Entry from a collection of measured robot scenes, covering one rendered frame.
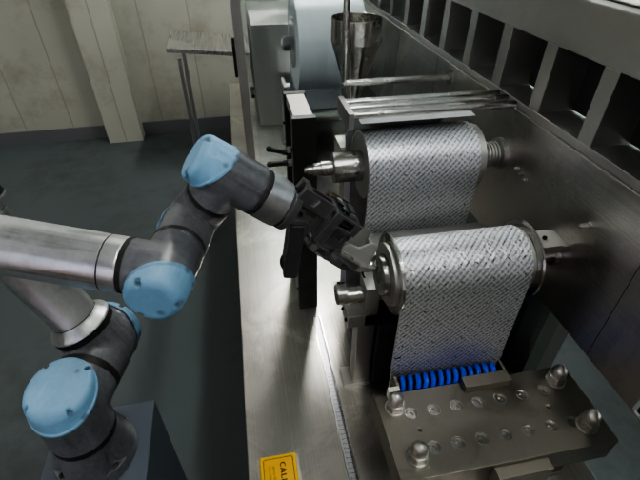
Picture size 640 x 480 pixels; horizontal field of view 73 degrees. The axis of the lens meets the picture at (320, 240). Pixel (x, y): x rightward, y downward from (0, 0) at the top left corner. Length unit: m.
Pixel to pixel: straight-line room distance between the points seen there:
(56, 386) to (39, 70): 3.94
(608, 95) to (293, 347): 0.82
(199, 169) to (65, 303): 0.42
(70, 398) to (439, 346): 0.66
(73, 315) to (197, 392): 1.33
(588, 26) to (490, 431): 0.70
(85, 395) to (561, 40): 1.02
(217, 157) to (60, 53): 3.99
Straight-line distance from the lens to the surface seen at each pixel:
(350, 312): 0.87
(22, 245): 0.63
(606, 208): 0.83
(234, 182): 0.61
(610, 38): 0.84
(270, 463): 0.94
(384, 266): 0.75
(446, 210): 0.99
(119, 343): 0.96
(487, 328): 0.90
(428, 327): 0.83
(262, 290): 1.26
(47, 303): 0.90
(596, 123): 0.85
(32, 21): 4.54
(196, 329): 2.43
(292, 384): 1.06
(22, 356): 2.67
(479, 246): 0.80
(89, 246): 0.60
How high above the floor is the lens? 1.78
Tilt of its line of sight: 38 degrees down
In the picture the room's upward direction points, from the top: straight up
